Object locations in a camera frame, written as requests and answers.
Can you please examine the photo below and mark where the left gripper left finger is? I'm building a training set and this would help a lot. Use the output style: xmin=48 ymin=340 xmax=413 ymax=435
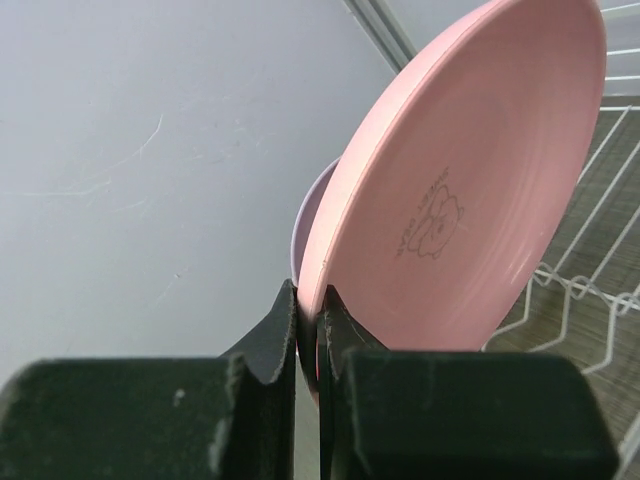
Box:
xmin=1 ymin=282 xmax=296 ymax=479

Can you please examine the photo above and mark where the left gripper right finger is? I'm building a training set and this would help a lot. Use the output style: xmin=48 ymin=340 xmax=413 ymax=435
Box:
xmin=317 ymin=288 xmax=618 ymax=479

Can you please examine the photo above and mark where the pink plate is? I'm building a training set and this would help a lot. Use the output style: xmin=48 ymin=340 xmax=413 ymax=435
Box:
xmin=297 ymin=1 xmax=606 ymax=390

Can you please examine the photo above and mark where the purple plate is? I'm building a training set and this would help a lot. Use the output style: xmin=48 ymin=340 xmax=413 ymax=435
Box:
xmin=290 ymin=158 xmax=339 ymax=286

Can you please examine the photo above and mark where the white wire dish rack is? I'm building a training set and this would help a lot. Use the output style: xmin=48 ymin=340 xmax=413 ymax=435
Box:
xmin=487 ymin=1 xmax=639 ymax=479

